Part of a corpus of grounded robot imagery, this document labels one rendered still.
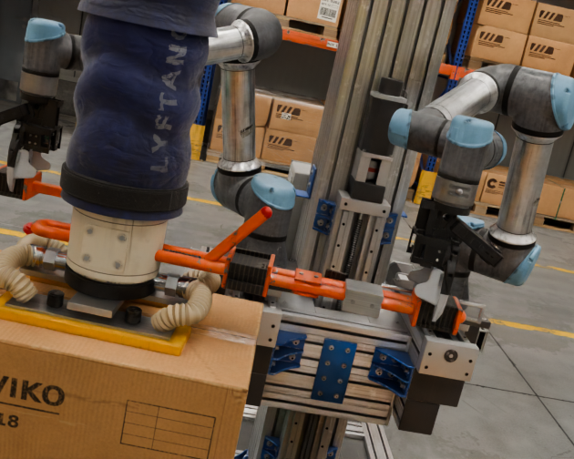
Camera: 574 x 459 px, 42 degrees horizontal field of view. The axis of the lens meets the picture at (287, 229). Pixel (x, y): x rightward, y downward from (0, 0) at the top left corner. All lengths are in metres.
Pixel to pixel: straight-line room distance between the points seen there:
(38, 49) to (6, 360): 0.65
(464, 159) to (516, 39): 7.65
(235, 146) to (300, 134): 6.57
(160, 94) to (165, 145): 0.09
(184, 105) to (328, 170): 0.82
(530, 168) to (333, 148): 0.53
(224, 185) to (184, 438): 0.85
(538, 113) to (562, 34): 7.38
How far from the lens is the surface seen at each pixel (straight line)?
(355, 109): 2.01
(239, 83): 1.88
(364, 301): 1.36
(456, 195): 1.33
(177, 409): 1.27
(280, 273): 1.39
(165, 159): 1.28
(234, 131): 1.91
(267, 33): 1.73
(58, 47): 1.64
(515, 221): 1.87
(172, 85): 1.27
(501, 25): 8.89
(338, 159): 2.02
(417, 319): 1.38
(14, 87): 10.17
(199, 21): 1.26
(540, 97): 1.75
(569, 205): 9.49
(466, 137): 1.31
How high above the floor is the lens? 1.65
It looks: 15 degrees down
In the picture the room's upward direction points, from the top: 12 degrees clockwise
